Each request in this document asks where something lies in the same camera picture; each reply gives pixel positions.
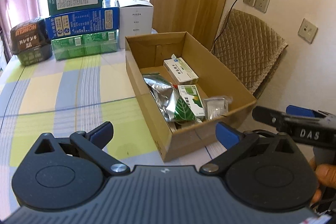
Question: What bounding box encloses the clear silver plastic bag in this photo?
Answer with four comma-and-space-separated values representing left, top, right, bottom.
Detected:
203, 96, 233, 120

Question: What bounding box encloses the silver green foil bag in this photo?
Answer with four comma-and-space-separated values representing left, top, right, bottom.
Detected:
142, 73, 196, 122

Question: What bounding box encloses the white green large medicine box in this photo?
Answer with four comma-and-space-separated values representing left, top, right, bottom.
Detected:
163, 55, 199, 85

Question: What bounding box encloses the person's right hand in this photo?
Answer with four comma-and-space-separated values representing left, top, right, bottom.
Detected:
309, 158, 336, 203

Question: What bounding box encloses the checkered tablecloth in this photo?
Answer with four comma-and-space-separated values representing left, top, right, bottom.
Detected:
0, 28, 229, 219

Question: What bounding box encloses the brown cardboard box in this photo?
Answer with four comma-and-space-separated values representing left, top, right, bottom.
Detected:
125, 32, 256, 162

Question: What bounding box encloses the quilted brown chair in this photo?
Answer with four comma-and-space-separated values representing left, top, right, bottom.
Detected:
211, 9, 288, 98

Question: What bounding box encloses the light green carton box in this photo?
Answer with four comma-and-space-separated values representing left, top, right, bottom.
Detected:
51, 30, 118, 60

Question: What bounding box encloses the dark noodle bowl package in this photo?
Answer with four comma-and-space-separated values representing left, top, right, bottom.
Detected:
10, 17, 52, 66

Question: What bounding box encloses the blue carton box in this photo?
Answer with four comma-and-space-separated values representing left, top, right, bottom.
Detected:
45, 7, 120, 40

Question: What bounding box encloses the white carton box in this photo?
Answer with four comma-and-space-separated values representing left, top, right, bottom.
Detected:
116, 0, 154, 49

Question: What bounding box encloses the lower wall socket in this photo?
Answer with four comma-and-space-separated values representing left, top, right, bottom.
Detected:
298, 18, 318, 44

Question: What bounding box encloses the white wall socket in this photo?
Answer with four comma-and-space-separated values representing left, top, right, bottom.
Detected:
254, 0, 270, 13

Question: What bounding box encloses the black power cord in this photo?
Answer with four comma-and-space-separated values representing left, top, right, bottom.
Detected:
211, 0, 249, 53

